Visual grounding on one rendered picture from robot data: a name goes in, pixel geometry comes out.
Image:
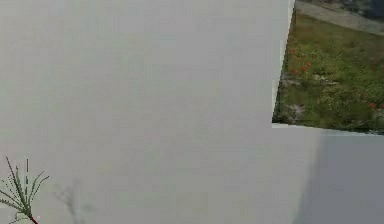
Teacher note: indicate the window with garden view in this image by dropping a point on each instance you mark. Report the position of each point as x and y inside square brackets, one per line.
[333, 73]

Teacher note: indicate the green house plant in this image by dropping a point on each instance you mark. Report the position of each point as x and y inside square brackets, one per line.
[24, 204]

